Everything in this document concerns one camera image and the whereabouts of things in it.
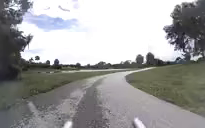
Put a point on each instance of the distant row of trees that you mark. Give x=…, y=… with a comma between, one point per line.
x=100, y=64

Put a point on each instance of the grey asphalt path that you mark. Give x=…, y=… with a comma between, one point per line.
x=120, y=100

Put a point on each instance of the robot's own part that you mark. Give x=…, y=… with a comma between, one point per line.
x=67, y=124
x=139, y=123

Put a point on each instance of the grass verge with trees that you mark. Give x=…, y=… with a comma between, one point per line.
x=33, y=85

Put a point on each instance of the grass slope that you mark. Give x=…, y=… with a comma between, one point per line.
x=176, y=83

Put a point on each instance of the large dark tree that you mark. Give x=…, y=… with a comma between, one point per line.
x=193, y=30

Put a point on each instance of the wood of dark trees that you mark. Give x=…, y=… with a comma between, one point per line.
x=5, y=43

